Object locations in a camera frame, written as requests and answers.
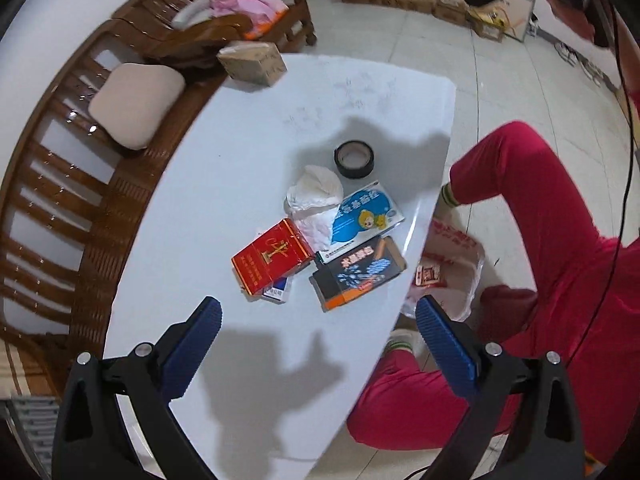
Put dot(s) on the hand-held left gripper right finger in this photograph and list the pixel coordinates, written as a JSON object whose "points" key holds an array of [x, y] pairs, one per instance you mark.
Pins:
{"points": [[445, 350]]}

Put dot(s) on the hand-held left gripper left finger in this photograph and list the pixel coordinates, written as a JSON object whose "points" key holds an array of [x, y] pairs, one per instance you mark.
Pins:
{"points": [[195, 345]]}

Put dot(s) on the white plastic bag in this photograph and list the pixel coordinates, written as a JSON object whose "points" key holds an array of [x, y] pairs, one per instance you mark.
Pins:
{"points": [[457, 270]]}

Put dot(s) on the small blue white box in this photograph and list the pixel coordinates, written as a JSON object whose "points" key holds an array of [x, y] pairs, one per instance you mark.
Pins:
{"points": [[277, 291]]}

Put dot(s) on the black orange box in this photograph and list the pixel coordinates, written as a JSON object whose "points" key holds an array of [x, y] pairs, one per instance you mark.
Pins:
{"points": [[360, 270]]}

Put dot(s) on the red cigarette box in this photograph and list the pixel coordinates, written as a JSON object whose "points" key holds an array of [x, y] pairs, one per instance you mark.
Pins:
{"points": [[272, 255]]}

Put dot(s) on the blue white medicine box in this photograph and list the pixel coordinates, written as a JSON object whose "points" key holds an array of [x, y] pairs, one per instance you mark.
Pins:
{"points": [[360, 220]]}

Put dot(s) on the white tissue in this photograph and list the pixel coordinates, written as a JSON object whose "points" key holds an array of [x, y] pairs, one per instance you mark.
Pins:
{"points": [[315, 185]]}

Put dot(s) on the black tape roll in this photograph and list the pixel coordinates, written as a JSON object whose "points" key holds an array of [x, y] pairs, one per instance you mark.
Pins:
{"points": [[342, 167]]}

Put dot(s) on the person's right forearm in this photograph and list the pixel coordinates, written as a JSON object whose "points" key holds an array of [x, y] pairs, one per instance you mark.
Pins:
{"points": [[580, 20]]}

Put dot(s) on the white striped sock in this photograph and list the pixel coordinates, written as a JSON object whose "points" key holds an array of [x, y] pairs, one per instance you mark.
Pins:
{"points": [[449, 195], [402, 347]]}

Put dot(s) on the white slipper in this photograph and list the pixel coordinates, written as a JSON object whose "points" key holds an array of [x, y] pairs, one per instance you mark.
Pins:
{"points": [[567, 52], [600, 76]]}

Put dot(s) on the brown wooden bench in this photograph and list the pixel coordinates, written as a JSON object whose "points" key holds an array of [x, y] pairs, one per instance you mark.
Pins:
{"points": [[125, 195]]}

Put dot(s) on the grey ribbed mat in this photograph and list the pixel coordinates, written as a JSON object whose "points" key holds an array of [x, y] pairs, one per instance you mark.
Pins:
{"points": [[30, 420]]}

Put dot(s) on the brown wooden chair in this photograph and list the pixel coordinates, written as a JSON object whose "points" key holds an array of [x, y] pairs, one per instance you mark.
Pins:
{"points": [[295, 15]]}

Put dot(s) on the beige cushion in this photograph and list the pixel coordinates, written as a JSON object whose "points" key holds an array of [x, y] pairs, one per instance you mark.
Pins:
{"points": [[135, 105]]}

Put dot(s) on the pink cloth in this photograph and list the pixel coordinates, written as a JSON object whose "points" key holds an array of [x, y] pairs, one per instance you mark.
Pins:
{"points": [[245, 0]]}

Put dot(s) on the small cardboard box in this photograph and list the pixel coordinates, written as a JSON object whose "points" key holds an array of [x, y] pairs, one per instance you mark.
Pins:
{"points": [[252, 62]]}

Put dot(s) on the white curved cushion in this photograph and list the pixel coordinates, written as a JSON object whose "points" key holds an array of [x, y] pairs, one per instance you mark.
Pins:
{"points": [[190, 12]]}

